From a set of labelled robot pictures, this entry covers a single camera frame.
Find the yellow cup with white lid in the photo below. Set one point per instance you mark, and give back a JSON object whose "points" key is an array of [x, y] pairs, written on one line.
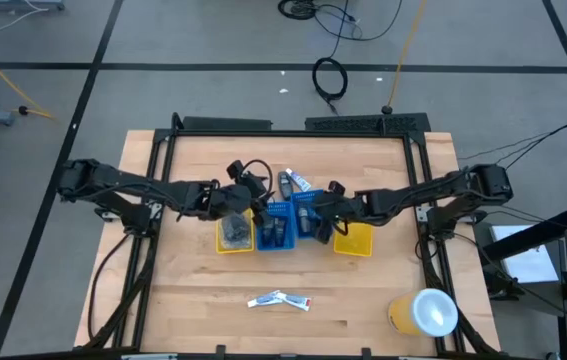
{"points": [[433, 312]]}

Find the yellow plastic basket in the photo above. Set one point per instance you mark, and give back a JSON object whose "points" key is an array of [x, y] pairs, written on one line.
{"points": [[355, 242], [233, 250]]}

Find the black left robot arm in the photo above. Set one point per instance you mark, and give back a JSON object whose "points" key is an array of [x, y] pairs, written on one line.
{"points": [[128, 185]]}

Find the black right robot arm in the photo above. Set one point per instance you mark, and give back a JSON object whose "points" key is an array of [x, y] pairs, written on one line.
{"points": [[413, 197]]}

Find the clear bag with black item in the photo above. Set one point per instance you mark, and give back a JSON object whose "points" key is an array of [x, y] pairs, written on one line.
{"points": [[235, 232]]}

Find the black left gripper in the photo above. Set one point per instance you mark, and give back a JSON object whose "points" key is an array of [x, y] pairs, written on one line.
{"points": [[243, 197]]}

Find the black perforated control box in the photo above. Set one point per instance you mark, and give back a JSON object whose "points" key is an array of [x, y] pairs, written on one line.
{"points": [[363, 123]]}

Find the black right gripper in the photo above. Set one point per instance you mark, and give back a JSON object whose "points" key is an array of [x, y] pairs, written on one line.
{"points": [[343, 207]]}

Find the white paper sheet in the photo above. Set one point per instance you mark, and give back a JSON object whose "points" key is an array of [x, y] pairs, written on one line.
{"points": [[528, 260]]}

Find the black flat control box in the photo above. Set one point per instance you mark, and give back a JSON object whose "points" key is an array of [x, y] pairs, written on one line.
{"points": [[226, 123]]}

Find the blue plastic basket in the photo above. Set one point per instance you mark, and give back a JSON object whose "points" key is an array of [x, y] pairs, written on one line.
{"points": [[290, 235], [294, 225]]}

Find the black metal table frame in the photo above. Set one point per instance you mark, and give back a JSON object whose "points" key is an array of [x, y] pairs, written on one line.
{"points": [[288, 134]]}

